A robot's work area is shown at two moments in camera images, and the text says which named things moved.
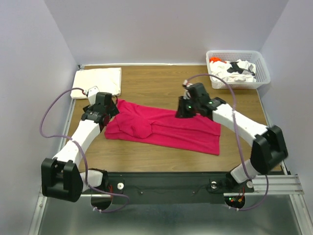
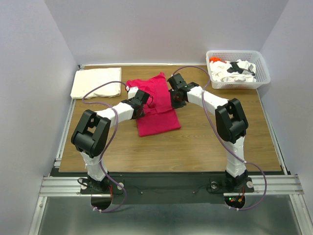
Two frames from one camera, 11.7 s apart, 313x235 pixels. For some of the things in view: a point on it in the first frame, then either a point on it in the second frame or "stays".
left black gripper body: x=113 y=110 → x=142 y=114
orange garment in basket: x=214 y=58 stays
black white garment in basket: x=234 y=68 stays
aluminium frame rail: x=282 y=184 stays
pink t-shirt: x=192 y=134 → x=159 y=116
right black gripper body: x=188 y=107 → x=175 y=101
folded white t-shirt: x=107 y=80 stays
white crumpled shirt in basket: x=220 y=69 stays
